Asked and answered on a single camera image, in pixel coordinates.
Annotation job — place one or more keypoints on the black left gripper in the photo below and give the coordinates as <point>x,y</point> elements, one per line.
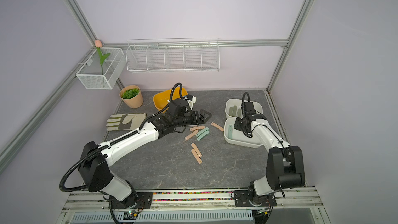
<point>197,122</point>

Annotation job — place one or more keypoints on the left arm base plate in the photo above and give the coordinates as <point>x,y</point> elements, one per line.
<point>140,200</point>

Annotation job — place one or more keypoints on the artificial pink tulip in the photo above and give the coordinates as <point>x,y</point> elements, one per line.
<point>101,55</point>

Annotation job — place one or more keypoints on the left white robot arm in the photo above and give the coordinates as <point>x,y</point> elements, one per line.
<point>92,172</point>

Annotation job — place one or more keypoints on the peach knife top right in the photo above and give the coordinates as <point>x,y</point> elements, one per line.
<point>217,126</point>

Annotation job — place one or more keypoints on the peach knife bottom of pile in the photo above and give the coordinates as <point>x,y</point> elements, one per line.
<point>196,156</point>

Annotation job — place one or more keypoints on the white wire wall shelf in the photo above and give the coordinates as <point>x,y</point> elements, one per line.
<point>174,55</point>

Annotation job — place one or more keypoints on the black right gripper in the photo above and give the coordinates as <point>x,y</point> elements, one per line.
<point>237,124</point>

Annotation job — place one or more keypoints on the peach knife lower middle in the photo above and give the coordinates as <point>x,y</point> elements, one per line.
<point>196,150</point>

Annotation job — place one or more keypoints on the peach knife upright middle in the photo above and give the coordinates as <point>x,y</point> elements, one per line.
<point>191,135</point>

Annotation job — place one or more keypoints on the peach knife top centre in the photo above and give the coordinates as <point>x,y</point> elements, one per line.
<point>200,127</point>

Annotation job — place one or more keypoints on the white basin with knives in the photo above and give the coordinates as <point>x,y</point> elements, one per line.
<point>237,102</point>

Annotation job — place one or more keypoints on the green artificial plant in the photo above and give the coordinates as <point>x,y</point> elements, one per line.
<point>130,93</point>

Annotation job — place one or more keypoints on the yellow plastic basin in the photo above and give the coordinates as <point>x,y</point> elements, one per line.
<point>162,98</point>

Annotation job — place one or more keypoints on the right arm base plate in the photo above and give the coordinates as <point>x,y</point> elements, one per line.
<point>246,198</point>

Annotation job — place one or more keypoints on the peach plastic plant pot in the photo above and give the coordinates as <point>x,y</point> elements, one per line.
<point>135,102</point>

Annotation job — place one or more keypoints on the mint knife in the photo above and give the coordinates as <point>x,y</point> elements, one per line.
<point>203,131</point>
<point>203,135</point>
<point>230,132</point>

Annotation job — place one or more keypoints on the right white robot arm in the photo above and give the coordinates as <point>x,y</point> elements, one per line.
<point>285,165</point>

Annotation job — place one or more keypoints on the small white mesh basket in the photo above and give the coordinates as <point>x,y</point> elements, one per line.
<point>90,74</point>

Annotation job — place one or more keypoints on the beige green work glove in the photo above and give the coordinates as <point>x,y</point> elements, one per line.
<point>124,122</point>

